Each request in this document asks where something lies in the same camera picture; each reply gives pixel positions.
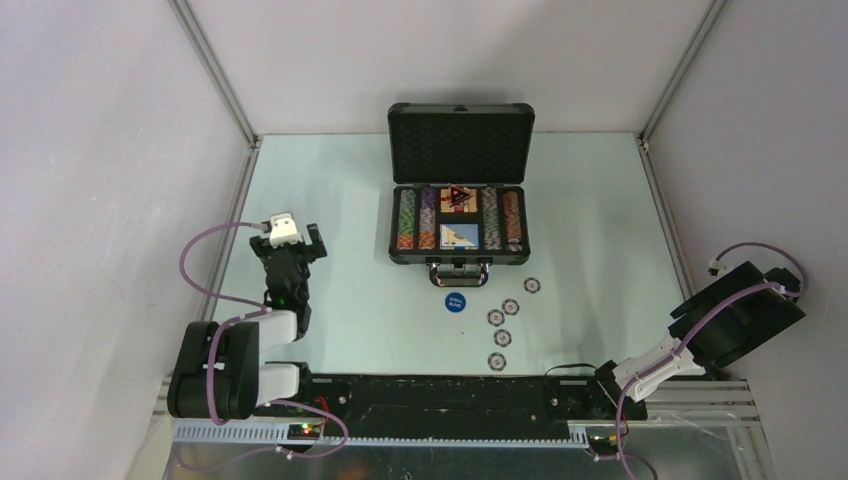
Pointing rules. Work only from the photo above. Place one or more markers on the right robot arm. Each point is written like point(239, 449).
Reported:
point(741, 310)

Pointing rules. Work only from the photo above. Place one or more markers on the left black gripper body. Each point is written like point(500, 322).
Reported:
point(299, 253)

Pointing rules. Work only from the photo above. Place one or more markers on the blue small blind button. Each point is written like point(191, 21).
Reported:
point(455, 302)

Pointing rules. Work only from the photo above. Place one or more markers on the brown chip row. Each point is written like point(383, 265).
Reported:
point(512, 221)

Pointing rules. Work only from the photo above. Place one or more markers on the left aluminium frame post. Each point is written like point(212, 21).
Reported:
point(205, 52)

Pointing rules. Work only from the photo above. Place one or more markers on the black poker case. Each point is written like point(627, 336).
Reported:
point(468, 145)

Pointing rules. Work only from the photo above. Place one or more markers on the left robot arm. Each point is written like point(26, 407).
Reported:
point(221, 373)

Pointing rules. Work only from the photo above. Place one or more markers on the green chip row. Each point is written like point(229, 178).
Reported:
point(406, 220)

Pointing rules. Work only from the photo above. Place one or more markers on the blue orange chip row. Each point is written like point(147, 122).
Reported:
point(491, 224)

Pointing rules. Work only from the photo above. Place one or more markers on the red triangular dealer button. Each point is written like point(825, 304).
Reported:
point(457, 195)

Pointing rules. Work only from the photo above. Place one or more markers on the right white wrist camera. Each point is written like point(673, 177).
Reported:
point(716, 268)

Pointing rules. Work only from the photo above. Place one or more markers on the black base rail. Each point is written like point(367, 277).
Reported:
point(455, 407)

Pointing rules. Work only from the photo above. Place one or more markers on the right aluminium frame post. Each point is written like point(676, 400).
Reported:
point(697, 42)

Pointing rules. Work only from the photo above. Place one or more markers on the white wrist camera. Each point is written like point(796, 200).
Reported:
point(716, 268)
point(283, 230)

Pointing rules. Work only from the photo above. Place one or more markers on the blue card deck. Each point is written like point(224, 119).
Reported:
point(462, 236)

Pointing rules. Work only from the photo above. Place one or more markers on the purple blue chip row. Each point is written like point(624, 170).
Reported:
point(426, 225)

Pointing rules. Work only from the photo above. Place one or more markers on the red card deck box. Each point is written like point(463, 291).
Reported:
point(470, 206)

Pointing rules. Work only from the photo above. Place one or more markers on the grey poker chip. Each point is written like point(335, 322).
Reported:
point(502, 338)
point(532, 285)
point(510, 307)
point(495, 317)
point(496, 362)

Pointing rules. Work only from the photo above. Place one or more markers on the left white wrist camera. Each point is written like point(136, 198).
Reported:
point(283, 230)

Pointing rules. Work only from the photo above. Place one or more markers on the aluminium frame post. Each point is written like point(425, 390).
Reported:
point(205, 52)
point(697, 42)

